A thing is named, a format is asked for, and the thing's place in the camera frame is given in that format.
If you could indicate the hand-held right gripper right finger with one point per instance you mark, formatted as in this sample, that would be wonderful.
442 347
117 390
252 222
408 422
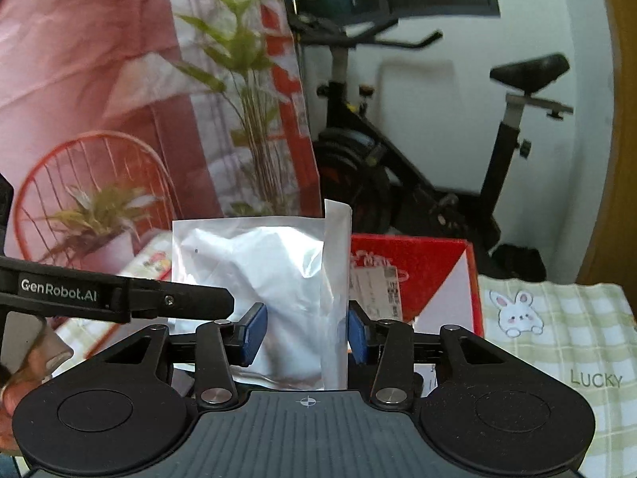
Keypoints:
357 333

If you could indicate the red printed backdrop cloth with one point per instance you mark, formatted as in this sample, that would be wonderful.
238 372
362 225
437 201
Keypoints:
99 84

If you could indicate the silver foil pouch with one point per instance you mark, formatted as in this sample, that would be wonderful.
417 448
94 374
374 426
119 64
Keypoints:
259 269

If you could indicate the checked rabbit print tablecloth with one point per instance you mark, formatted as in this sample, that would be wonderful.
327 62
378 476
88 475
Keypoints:
547 333

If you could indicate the person's left hand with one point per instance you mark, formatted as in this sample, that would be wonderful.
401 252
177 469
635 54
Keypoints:
25 348

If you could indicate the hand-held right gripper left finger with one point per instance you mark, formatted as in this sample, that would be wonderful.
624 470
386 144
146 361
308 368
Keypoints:
254 331

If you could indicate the black exercise bike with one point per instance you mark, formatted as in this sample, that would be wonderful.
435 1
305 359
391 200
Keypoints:
378 169

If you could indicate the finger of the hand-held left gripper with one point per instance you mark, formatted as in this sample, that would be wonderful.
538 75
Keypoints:
189 301

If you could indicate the red cardboard box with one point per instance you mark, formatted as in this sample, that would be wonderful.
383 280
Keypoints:
428 264

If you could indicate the wooden door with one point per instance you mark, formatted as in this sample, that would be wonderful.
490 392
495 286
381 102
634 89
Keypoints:
617 159

